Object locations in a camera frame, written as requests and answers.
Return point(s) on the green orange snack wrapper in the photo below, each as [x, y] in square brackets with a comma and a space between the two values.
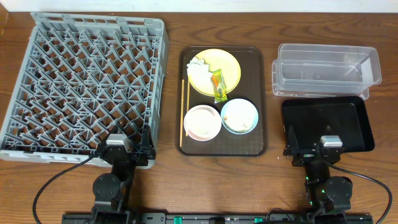
[219, 87]

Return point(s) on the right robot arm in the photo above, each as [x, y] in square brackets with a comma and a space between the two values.
[328, 195]

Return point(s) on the clear plastic bin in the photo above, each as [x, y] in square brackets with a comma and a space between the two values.
[316, 70]

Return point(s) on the yellow round plate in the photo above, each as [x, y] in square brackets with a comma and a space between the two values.
[221, 59]

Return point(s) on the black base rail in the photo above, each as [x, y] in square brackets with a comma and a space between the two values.
[155, 218]

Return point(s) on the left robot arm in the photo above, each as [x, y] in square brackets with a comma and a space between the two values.
[112, 189]

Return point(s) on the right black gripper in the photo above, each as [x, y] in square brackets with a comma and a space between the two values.
[292, 149]

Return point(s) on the grey plastic dish rack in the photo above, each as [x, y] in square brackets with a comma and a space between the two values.
[81, 76]

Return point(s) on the light blue bowl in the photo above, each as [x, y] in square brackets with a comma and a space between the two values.
[239, 116]

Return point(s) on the left wooden chopstick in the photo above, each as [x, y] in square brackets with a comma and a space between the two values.
[181, 112]

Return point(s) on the black plastic bin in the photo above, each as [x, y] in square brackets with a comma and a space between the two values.
[345, 116]

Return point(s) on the white paper napkin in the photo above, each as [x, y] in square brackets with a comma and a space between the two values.
[199, 74]

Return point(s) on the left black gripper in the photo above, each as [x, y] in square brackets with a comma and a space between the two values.
[123, 155]

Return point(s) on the pink white bowl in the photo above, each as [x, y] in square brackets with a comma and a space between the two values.
[202, 123]

